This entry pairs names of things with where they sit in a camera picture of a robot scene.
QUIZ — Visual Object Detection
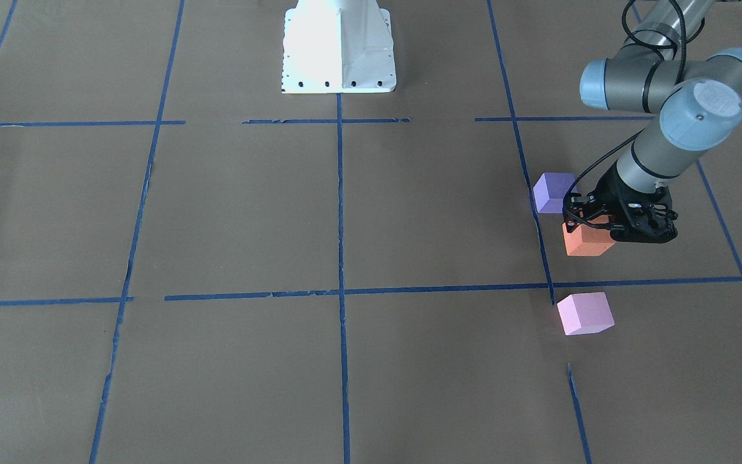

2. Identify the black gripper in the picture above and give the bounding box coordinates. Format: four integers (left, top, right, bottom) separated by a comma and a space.
563, 164, 678, 244

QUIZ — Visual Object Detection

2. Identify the orange foam cube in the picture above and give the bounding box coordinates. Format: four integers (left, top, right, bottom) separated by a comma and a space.
562, 222, 616, 256

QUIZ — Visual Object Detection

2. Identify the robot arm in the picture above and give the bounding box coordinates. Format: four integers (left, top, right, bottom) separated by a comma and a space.
562, 1, 742, 244

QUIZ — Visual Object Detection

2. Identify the purple foam cube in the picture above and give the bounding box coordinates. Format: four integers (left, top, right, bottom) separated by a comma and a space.
533, 171, 575, 215

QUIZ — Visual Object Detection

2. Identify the pink foam cube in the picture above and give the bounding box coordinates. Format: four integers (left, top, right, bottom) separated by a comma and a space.
556, 293, 615, 336

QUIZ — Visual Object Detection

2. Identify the black camera cable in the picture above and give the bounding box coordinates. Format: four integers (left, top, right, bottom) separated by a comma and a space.
567, 0, 687, 197

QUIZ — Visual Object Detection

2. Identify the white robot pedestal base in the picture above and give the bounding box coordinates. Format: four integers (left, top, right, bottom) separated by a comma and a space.
281, 1, 397, 94

